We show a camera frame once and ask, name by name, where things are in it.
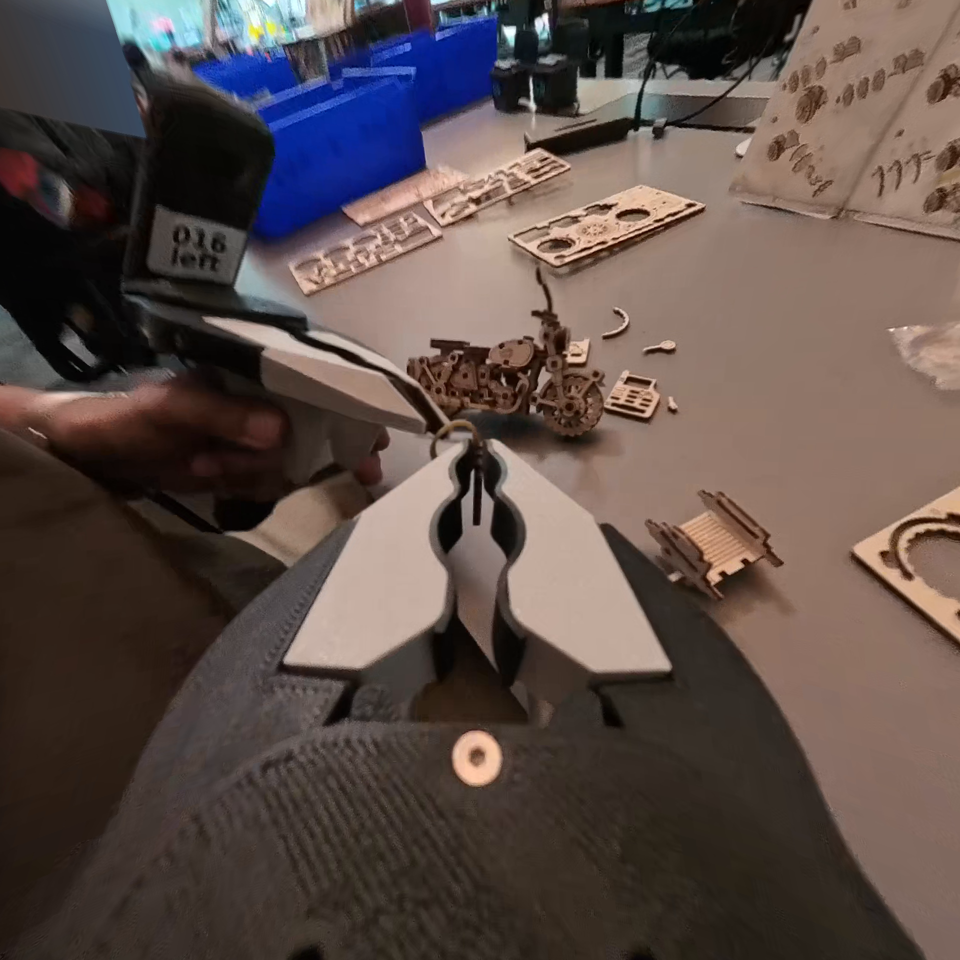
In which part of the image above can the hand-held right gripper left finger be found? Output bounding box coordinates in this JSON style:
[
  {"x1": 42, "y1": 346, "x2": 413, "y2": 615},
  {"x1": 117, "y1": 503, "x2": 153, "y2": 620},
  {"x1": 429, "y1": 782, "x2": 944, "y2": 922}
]
[{"x1": 281, "y1": 442, "x2": 474, "y2": 687}]

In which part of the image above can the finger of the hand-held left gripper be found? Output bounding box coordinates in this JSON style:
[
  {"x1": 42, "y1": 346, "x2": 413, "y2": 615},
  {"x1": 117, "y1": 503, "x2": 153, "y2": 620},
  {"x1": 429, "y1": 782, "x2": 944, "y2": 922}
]
[
  {"x1": 201, "y1": 315, "x2": 436, "y2": 414},
  {"x1": 258, "y1": 346, "x2": 447, "y2": 438}
]

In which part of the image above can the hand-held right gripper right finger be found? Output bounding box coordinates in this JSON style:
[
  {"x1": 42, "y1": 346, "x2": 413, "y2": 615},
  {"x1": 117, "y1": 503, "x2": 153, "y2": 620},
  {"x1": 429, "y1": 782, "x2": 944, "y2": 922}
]
[{"x1": 487, "y1": 438, "x2": 674, "y2": 710}]

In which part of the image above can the small wooden wheel part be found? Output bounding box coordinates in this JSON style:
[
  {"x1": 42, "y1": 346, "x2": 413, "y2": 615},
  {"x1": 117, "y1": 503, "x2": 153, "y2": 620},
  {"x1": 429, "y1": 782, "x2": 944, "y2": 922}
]
[{"x1": 429, "y1": 420, "x2": 502, "y2": 528}]

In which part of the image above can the grey desk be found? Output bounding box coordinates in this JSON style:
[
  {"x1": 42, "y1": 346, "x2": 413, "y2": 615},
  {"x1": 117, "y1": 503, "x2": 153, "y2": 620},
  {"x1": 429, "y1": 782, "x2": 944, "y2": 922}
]
[{"x1": 232, "y1": 78, "x2": 960, "y2": 960}]

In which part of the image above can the person's left hand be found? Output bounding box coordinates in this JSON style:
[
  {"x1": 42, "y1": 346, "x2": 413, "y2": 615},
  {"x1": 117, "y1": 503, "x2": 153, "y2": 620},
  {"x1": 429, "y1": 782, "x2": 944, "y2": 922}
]
[{"x1": 15, "y1": 373, "x2": 290, "y2": 496}]

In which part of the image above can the blue plastic bin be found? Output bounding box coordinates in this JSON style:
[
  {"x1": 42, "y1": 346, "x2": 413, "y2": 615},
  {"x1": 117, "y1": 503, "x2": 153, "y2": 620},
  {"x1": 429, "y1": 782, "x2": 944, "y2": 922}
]
[
  {"x1": 191, "y1": 51, "x2": 301, "y2": 102},
  {"x1": 251, "y1": 66, "x2": 429, "y2": 243},
  {"x1": 369, "y1": 13, "x2": 501, "y2": 127}
]

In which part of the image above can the person's left leg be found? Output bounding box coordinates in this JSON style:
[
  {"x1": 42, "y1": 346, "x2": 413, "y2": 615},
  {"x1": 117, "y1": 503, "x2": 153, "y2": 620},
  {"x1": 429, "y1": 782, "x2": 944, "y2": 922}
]
[{"x1": 213, "y1": 468, "x2": 376, "y2": 567}]

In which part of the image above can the wooden ribbed seat part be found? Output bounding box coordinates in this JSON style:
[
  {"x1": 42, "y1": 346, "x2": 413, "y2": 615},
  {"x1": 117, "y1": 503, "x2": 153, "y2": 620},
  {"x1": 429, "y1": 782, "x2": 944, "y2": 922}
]
[{"x1": 645, "y1": 489, "x2": 785, "y2": 601}]

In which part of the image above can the wooden cut-out parts sheet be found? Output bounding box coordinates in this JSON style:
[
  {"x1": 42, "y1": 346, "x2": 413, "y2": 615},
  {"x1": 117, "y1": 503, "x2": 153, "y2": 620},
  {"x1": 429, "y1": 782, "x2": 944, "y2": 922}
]
[
  {"x1": 288, "y1": 211, "x2": 443, "y2": 297},
  {"x1": 422, "y1": 147, "x2": 573, "y2": 228}
]

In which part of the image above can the wooden motorcycle model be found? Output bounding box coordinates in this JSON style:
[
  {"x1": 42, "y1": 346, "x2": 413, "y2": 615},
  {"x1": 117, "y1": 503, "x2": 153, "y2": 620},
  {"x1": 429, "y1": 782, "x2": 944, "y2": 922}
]
[{"x1": 407, "y1": 266, "x2": 607, "y2": 442}]

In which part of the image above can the reddish wooden parts sheet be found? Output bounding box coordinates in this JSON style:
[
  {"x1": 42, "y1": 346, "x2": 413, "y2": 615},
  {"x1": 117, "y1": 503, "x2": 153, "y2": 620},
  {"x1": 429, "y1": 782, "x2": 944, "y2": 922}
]
[{"x1": 341, "y1": 165, "x2": 472, "y2": 228}]

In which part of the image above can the wooden grille panel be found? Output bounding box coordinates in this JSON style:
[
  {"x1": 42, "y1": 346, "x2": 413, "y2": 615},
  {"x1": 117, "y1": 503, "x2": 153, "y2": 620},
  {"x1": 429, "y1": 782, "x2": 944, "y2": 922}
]
[{"x1": 603, "y1": 369, "x2": 663, "y2": 422}]

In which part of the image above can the wooden sheet with three holes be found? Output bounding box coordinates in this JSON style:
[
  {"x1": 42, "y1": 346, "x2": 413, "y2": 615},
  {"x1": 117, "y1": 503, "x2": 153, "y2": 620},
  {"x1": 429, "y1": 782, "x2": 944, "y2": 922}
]
[{"x1": 851, "y1": 487, "x2": 960, "y2": 646}]

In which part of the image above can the black charger box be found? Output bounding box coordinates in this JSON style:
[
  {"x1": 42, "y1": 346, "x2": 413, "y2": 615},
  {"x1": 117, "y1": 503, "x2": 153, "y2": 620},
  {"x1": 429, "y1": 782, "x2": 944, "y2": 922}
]
[
  {"x1": 528, "y1": 60, "x2": 580, "y2": 115},
  {"x1": 491, "y1": 61, "x2": 535, "y2": 114}
]

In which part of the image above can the black power brick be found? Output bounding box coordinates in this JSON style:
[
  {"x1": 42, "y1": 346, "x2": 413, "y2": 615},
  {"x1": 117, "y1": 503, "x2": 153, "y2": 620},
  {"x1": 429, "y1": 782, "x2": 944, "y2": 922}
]
[{"x1": 523, "y1": 116, "x2": 640, "y2": 156}]

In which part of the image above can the wooden sheet with two holes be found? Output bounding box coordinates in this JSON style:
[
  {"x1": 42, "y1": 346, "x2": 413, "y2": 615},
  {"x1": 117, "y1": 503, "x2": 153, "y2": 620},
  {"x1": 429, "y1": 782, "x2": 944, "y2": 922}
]
[{"x1": 507, "y1": 184, "x2": 707, "y2": 270}]

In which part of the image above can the clear plastic bag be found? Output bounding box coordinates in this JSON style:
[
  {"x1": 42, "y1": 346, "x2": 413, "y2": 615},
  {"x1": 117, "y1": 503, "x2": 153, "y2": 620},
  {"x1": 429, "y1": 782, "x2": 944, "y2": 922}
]
[{"x1": 887, "y1": 321, "x2": 960, "y2": 393}]

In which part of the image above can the black cable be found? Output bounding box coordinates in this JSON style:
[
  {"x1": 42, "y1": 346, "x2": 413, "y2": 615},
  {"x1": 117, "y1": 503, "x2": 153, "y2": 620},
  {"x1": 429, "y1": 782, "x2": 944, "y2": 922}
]
[{"x1": 633, "y1": 0, "x2": 777, "y2": 140}]

